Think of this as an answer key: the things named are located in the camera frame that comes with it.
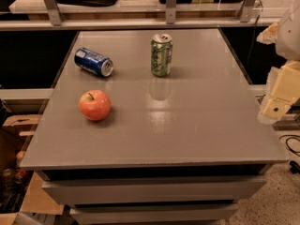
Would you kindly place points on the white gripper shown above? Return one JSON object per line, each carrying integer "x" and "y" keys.
{"x": 290, "y": 37}

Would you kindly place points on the blue pepsi can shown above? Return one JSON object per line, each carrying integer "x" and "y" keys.
{"x": 93, "y": 62}

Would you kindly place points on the green soda can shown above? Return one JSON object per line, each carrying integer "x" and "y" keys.
{"x": 161, "y": 54}

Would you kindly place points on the grey drawer cabinet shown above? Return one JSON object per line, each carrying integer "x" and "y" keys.
{"x": 199, "y": 121}

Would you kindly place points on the red apple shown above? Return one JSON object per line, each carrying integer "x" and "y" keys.
{"x": 95, "y": 105}

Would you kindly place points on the lower grey drawer front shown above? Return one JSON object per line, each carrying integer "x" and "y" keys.
{"x": 153, "y": 213}

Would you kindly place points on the grey drawer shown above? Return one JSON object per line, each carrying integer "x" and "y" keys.
{"x": 153, "y": 213}
{"x": 154, "y": 190}

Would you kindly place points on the upper grey drawer front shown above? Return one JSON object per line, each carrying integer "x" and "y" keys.
{"x": 154, "y": 190}

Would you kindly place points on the cardboard box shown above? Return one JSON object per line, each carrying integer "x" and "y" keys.
{"x": 23, "y": 201}

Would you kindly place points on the right metal bracket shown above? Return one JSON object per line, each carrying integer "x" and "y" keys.
{"x": 244, "y": 14}

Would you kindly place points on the metal bracket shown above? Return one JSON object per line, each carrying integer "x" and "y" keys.
{"x": 53, "y": 12}
{"x": 244, "y": 14}
{"x": 170, "y": 11}

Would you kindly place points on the middle metal bracket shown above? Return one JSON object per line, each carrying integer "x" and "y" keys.
{"x": 170, "y": 11}

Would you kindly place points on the left metal bracket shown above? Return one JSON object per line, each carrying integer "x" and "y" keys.
{"x": 53, "y": 12}

